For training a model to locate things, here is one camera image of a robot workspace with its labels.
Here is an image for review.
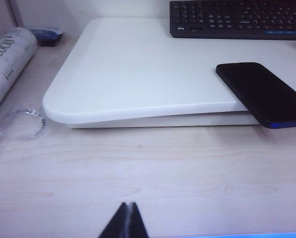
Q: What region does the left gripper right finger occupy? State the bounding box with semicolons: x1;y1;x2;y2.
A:
128;202;149;238

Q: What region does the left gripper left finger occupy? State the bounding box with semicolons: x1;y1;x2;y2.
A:
97;202;128;238

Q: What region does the black smartphone with blue edge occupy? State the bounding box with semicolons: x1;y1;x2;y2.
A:
215;61;296;130

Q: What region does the white desk riser board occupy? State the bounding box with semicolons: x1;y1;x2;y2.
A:
42;18;296;124

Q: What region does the rolled printed paper tube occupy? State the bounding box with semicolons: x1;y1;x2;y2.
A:
0;27;38;119

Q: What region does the blue plastic packet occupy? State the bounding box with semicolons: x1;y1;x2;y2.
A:
28;27;65;48

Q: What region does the black computer keyboard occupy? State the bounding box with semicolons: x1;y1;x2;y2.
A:
169;0;296;40

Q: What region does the clear plastic ring lid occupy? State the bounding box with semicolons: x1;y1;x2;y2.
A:
0;106;48;149

